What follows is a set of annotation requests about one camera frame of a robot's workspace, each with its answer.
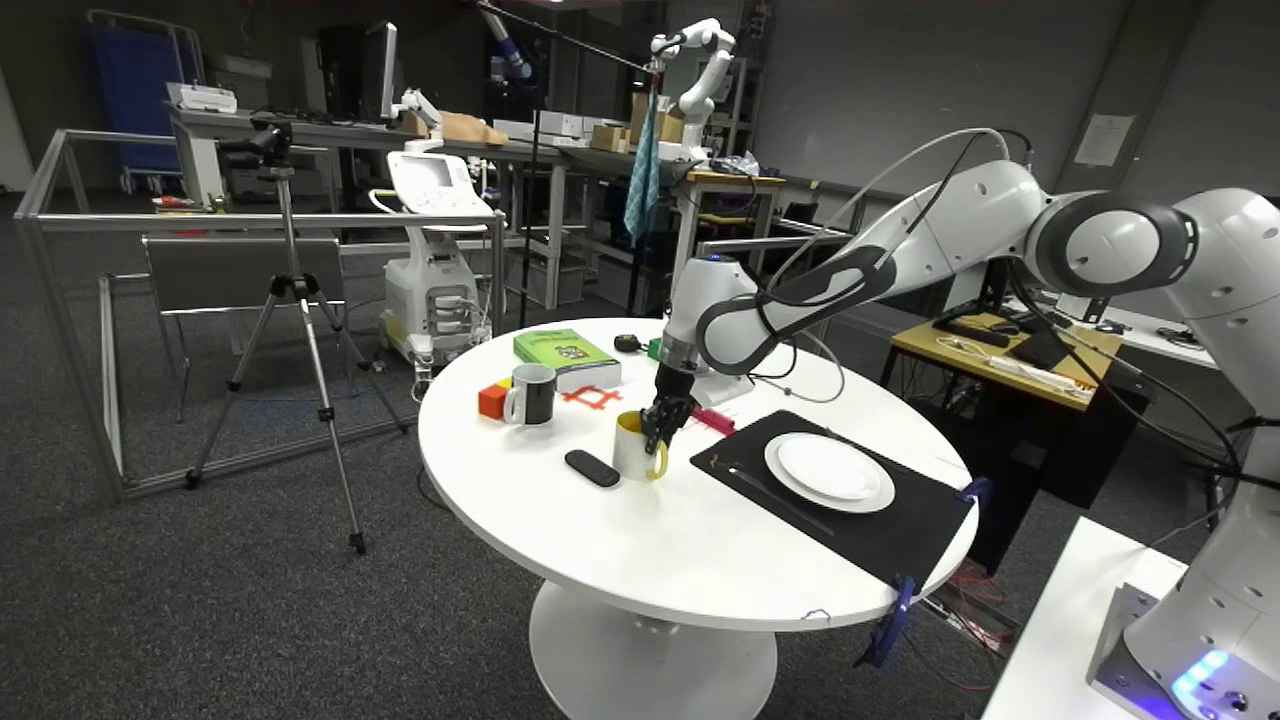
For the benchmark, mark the wooden top side table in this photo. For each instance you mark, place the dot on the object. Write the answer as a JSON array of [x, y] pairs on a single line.
[[995, 363]]

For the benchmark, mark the white mug yellow inside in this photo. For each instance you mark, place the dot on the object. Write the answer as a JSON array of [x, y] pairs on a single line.
[[635, 455]]

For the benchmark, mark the black mug white band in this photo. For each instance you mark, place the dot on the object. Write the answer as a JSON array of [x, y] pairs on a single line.
[[536, 399]]

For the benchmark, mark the black remote control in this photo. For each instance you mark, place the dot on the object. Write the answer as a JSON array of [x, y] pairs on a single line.
[[588, 468]]

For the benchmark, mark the paper sheet on wall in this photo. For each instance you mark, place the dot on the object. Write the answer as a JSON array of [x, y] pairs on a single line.
[[1105, 142]]

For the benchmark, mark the blue hanging cloth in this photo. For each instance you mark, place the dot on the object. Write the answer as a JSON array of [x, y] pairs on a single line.
[[641, 181]]

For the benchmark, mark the camera tripod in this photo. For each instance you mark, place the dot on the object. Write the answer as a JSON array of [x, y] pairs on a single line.
[[313, 363]]

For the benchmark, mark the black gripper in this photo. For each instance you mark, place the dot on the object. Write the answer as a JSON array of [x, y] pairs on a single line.
[[678, 384]]

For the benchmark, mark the orange cube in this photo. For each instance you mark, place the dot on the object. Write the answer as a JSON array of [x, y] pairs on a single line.
[[493, 402]]

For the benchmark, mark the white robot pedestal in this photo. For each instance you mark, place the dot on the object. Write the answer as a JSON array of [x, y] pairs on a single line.
[[1066, 627]]

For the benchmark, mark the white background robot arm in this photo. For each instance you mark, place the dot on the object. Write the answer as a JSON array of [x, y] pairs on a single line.
[[700, 74]]

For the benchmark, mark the black camera on tripod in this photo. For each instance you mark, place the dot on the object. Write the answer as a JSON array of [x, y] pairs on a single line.
[[270, 137]]

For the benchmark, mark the white table pedestal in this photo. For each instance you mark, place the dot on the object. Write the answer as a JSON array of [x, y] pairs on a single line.
[[654, 663]]

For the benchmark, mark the small black oval object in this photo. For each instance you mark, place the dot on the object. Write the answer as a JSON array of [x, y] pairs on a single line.
[[625, 341]]

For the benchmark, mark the green block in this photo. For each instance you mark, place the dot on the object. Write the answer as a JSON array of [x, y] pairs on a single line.
[[654, 350]]

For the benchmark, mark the grey metal frame table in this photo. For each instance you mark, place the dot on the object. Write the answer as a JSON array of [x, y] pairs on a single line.
[[726, 247]]

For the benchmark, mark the grey metal railing frame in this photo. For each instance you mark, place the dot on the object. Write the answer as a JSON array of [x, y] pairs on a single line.
[[267, 221]]

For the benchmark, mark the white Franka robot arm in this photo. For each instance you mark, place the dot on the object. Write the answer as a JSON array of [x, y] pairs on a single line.
[[963, 227]]

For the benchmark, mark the red frame piece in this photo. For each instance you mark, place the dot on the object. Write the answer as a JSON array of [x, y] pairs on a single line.
[[588, 394]]

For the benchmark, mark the blue tape strip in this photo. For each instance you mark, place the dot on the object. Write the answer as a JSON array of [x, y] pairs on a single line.
[[884, 627], [976, 494]]

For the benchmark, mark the green book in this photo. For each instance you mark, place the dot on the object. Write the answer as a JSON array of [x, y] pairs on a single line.
[[567, 355]]

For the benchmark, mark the white equipment cart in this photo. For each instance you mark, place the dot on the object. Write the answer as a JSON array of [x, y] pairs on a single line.
[[433, 255]]

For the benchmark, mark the black placemat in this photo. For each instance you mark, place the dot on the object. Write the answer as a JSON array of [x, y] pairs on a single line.
[[855, 533]]

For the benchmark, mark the white plate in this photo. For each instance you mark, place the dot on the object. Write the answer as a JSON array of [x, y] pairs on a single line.
[[831, 472]]

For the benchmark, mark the blue board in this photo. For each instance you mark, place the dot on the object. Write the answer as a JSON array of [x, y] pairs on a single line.
[[135, 85]]

